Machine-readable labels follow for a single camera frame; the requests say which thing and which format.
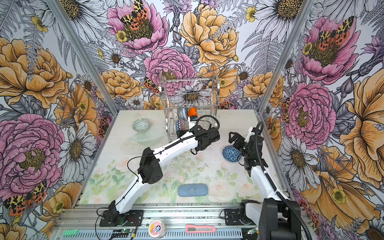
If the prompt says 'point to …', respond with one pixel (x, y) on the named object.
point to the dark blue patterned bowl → (231, 154)
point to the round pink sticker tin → (157, 229)
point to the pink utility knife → (192, 228)
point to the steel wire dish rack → (189, 102)
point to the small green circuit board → (124, 230)
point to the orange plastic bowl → (192, 111)
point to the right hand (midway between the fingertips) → (233, 140)
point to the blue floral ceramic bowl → (183, 114)
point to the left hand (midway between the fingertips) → (184, 133)
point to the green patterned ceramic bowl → (141, 125)
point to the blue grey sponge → (196, 189)
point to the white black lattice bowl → (175, 113)
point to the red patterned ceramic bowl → (180, 124)
